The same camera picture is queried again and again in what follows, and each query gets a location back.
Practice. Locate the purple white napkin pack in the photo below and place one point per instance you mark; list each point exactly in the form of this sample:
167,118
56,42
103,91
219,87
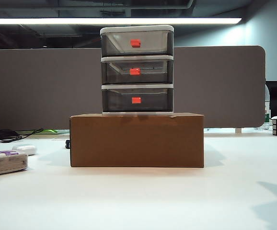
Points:
4,164

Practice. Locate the brown cardboard box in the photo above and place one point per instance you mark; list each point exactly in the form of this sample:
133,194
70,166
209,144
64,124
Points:
136,141

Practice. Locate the small blue black object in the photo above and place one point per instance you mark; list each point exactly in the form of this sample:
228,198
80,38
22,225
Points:
68,144

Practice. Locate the green flat object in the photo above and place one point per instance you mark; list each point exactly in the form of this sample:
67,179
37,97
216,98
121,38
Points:
50,131

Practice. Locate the ceiling light strip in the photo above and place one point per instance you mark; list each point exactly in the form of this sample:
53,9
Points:
105,21

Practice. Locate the white partition foot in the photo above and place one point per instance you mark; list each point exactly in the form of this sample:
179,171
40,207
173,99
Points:
238,130

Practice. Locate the white earbuds case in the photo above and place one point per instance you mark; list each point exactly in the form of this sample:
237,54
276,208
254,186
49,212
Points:
26,149

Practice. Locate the clear bottle green label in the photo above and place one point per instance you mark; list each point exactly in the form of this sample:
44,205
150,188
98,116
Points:
267,117

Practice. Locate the white plastic drawer cabinet frame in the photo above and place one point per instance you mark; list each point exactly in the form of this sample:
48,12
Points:
136,28

